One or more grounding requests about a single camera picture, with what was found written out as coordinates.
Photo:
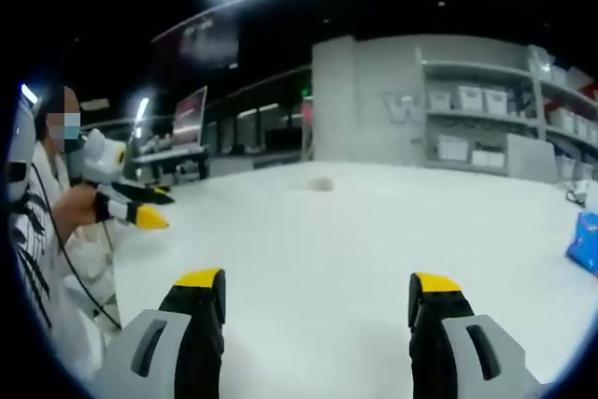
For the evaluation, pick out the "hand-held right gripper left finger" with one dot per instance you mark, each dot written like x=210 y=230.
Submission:
x=154 y=347

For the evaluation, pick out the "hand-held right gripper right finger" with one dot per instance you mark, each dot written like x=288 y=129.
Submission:
x=467 y=347

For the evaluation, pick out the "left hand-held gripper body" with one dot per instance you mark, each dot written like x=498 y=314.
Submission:
x=103 y=156

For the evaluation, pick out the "person's left hand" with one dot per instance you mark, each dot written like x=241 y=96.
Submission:
x=77 y=209

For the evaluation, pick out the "dark background desk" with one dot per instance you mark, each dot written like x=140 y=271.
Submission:
x=170 y=156

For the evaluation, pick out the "white chest-worn device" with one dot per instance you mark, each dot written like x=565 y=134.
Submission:
x=21 y=156

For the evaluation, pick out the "computer monitor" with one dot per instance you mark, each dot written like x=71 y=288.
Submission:
x=190 y=116

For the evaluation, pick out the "person in white coat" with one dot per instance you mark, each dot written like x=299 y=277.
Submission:
x=37 y=249

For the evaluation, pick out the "dark hanging screen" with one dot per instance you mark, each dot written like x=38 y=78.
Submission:
x=205 y=39

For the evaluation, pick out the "blue box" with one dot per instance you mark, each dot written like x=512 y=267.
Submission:
x=584 y=242

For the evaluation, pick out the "small white object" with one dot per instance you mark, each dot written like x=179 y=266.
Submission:
x=577 y=192

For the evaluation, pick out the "rows of white storage bins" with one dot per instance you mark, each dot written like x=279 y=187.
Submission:
x=469 y=97

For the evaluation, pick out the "grey shelving unit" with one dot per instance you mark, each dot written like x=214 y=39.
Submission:
x=535 y=90

